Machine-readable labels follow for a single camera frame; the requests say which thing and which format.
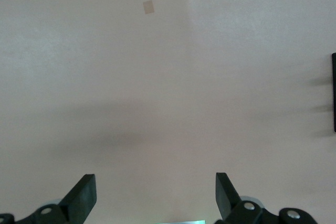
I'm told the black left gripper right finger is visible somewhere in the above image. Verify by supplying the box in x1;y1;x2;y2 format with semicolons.
214;172;319;224

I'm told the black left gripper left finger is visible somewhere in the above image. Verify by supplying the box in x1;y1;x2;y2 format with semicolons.
0;173;98;224

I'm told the black wire cup holder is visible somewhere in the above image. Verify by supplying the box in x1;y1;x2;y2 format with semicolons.
331;52;336;133

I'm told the shiny metal strip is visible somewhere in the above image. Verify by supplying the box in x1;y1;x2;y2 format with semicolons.
157;219;206;224

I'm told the brown tape square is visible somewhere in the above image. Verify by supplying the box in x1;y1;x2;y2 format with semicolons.
142;0;155;15

